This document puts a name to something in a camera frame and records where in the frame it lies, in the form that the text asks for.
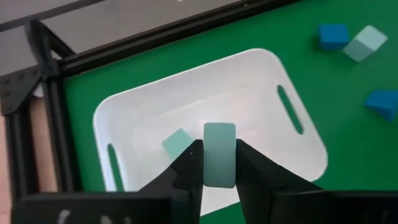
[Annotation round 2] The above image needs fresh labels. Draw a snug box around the white plastic bin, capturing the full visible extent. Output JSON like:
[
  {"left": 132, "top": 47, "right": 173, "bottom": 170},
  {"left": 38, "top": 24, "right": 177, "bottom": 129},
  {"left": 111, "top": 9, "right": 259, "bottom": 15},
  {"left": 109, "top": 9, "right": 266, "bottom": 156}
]
[{"left": 92, "top": 47, "right": 329, "bottom": 217}]

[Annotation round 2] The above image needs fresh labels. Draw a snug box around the pale teal block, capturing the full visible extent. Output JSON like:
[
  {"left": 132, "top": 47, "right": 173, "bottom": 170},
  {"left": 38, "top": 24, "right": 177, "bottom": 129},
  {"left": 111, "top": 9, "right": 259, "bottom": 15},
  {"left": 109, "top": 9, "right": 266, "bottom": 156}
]
[{"left": 341, "top": 24, "right": 389, "bottom": 63}]

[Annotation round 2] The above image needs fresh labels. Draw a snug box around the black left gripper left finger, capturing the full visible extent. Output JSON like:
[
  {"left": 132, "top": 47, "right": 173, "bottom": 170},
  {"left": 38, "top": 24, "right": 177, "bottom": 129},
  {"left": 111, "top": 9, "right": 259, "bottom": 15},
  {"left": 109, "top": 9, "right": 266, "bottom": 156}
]
[{"left": 138, "top": 139, "right": 205, "bottom": 224}]

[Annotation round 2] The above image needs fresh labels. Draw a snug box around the black aluminium table frame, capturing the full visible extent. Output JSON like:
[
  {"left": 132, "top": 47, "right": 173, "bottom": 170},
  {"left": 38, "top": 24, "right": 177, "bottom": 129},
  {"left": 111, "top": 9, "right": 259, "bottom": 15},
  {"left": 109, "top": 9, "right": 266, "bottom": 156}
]
[{"left": 0, "top": 0, "right": 299, "bottom": 200}]

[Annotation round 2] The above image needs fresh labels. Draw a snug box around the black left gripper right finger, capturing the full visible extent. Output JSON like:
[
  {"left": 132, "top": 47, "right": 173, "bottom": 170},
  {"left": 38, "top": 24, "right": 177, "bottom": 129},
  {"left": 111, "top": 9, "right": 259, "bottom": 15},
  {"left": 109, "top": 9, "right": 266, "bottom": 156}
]
[{"left": 234, "top": 139, "right": 323, "bottom": 224}]

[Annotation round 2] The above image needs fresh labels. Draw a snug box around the blue block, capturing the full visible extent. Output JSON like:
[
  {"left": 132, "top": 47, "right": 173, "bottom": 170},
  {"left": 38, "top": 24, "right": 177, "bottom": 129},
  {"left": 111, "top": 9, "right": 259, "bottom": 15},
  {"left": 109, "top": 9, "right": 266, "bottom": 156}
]
[
  {"left": 364, "top": 89, "right": 398, "bottom": 123},
  {"left": 317, "top": 24, "right": 350, "bottom": 51}
]

